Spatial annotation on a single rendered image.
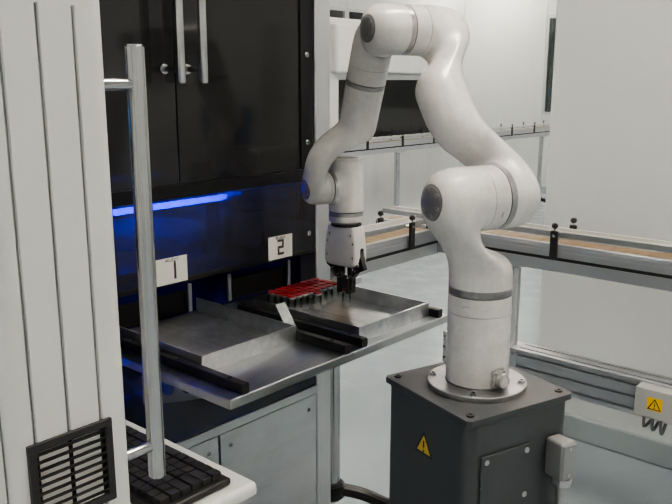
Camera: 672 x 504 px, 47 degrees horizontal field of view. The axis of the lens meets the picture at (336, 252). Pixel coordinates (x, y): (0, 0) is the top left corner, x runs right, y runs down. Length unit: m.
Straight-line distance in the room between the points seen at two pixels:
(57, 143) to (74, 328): 0.23
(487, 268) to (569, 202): 1.79
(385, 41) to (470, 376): 0.66
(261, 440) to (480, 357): 0.82
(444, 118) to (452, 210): 0.21
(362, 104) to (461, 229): 0.51
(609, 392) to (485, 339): 1.20
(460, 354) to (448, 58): 0.57
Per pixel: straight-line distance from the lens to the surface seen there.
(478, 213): 1.38
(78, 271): 1.00
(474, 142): 1.49
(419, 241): 2.66
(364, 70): 1.75
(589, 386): 2.64
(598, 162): 3.13
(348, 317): 1.87
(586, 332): 3.26
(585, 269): 2.52
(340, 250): 1.90
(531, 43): 10.64
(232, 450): 2.05
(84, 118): 0.99
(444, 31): 1.61
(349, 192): 1.85
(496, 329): 1.47
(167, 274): 1.77
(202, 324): 1.84
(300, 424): 2.21
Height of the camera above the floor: 1.43
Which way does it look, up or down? 12 degrees down
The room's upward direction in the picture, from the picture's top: straight up
